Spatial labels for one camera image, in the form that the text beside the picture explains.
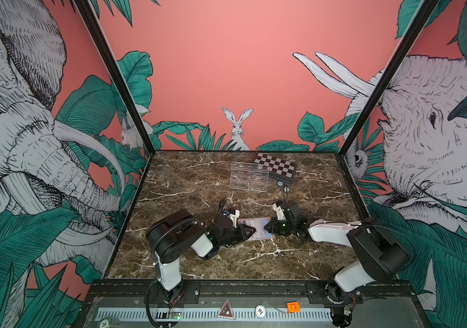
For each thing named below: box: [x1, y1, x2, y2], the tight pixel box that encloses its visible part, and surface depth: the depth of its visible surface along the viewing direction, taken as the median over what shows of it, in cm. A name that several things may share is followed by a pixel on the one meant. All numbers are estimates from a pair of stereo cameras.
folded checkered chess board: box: [253, 152, 297, 184], surface depth 112 cm
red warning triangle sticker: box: [217, 297, 236, 320], surface depth 71 cm
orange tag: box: [285, 301, 302, 314], surface depth 71 cm
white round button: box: [254, 304, 267, 318], surface depth 71 cm
